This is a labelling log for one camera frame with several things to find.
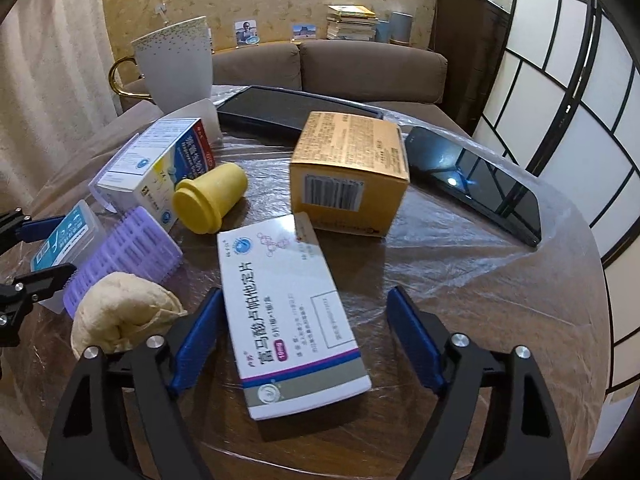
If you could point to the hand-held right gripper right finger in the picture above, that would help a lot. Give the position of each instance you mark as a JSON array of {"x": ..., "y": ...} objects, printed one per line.
[{"x": 415, "y": 335}]

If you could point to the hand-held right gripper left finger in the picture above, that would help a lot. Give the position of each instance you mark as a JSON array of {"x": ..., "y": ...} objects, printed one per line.
[{"x": 200, "y": 335}]

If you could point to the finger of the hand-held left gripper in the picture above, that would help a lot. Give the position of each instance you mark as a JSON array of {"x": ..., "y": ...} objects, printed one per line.
[
  {"x": 45, "y": 280},
  {"x": 42, "y": 228}
]

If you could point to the clear blue-label floss box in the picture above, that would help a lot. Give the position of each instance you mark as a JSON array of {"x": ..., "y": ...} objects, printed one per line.
[{"x": 70, "y": 240}]

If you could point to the beige tissue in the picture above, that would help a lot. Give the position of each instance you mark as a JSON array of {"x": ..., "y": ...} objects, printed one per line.
[{"x": 125, "y": 310}]

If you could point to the white purple-striped medicine box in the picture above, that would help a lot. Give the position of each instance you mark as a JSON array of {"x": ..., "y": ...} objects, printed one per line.
[{"x": 295, "y": 310}]

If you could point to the blue and white medicine box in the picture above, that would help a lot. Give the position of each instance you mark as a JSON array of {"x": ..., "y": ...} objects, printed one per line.
[{"x": 145, "y": 165}]

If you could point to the purple hair roller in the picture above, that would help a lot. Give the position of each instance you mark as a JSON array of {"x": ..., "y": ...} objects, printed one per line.
[{"x": 130, "y": 250}]

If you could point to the yellow plastic cap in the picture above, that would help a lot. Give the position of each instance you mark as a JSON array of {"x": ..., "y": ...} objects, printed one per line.
[{"x": 210, "y": 197}]

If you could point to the beige curtain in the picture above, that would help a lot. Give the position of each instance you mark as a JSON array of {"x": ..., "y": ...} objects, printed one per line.
[{"x": 55, "y": 75}]

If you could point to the black smartphone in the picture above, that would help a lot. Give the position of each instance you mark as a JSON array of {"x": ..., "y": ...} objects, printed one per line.
[{"x": 480, "y": 185}]

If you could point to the yellow cardboard box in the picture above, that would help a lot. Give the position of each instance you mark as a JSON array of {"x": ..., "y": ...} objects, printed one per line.
[{"x": 345, "y": 170}]

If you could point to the translucent plastic cup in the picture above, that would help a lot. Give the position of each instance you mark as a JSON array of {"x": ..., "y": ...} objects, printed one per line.
[{"x": 206, "y": 120}]

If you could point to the black tablet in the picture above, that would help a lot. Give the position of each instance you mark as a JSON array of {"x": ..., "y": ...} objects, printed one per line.
[{"x": 280, "y": 107}]

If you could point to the black-framed folding screen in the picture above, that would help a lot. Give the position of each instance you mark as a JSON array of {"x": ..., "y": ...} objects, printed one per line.
[{"x": 565, "y": 125}]

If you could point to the brown sofa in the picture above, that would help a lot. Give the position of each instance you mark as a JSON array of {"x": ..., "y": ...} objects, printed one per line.
[{"x": 350, "y": 67}]

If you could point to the portrait photo card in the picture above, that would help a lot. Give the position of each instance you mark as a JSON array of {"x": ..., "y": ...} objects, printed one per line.
[{"x": 246, "y": 32}]

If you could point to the dark wooden cabinet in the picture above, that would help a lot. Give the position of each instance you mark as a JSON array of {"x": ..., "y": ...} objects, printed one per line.
[{"x": 465, "y": 55}]

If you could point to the blue-grey canister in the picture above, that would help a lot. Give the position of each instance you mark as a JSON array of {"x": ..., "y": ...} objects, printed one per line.
[{"x": 401, "y": 27}]

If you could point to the stack of books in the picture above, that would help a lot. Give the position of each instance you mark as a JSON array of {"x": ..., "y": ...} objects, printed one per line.
[{"x": 352, "y": 22}]

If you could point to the building photo card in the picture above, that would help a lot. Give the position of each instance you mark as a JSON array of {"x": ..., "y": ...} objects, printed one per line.
[{"x": 303, "y": 32}]

